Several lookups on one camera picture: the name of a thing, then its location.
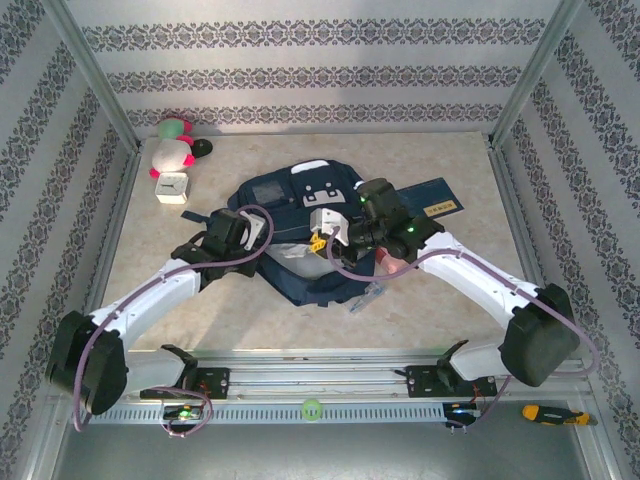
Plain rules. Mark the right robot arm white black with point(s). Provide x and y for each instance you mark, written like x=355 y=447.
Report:
x=480 y=280

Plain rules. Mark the black round disc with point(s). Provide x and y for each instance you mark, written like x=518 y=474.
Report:
x=203 y=148

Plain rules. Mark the navy blue backpack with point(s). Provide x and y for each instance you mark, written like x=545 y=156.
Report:
x=300 y=285

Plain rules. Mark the white square clock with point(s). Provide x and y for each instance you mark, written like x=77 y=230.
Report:
x=172 y=187

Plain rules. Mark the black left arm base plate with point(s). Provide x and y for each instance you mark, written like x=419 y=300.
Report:
x=215 y=382

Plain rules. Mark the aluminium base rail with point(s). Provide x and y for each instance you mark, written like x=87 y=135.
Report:
x=320 y=382

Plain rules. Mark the aluminium table edge rail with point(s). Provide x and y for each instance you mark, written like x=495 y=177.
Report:
x=515 y=215
x=122 y=200

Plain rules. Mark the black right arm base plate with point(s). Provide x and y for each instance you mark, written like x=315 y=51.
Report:
x=422 y=382

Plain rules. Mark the white pink green plush toy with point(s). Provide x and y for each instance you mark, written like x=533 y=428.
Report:
x=170 y=155

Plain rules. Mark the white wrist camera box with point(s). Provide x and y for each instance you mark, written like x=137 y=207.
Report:
x=326 y=220
x=251 y=227

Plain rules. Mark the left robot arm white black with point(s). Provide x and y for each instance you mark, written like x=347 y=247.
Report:
x=150 y=295

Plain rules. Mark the clear pen pouch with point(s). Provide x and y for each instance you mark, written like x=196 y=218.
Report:
x=367 y=297

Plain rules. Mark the pink plastic box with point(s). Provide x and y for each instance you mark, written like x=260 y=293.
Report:
x=392 y=267

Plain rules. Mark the aluminium frame post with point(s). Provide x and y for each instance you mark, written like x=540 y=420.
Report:
x=85 y=65
x=540 y=60

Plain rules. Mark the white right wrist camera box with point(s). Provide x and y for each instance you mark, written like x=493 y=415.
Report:
x=326 y=220

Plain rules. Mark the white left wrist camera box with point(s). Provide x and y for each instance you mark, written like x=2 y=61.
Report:
x=251 y=227

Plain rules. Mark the dark blue notebook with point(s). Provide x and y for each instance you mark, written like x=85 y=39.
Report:
x=435 y=197

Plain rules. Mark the yellow black screwdriver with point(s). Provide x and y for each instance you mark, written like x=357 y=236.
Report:
x=550 y=415

